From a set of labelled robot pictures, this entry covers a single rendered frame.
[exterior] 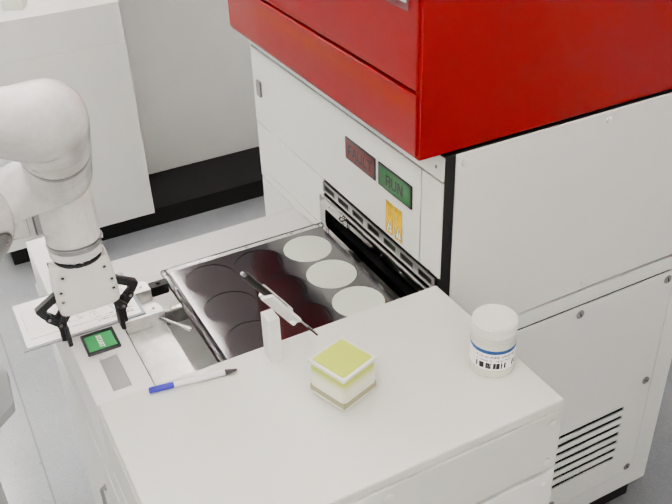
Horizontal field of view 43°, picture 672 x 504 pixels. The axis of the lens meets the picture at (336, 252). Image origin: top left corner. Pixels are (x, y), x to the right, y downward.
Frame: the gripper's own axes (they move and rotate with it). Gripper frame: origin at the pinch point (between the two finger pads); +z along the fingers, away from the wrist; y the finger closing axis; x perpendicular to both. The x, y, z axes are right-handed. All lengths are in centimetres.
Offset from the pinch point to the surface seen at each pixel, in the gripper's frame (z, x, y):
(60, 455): 97, -78, 8
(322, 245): 7, -14, -50
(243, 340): 7.4, 6.9, -23.7
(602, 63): -34, 18, -91
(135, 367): 1.4, 11.5, -3.3
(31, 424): 97, -96, 13
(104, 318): 1.0, -3.6, -2.4
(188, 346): 15.3, -6.3, -17.0
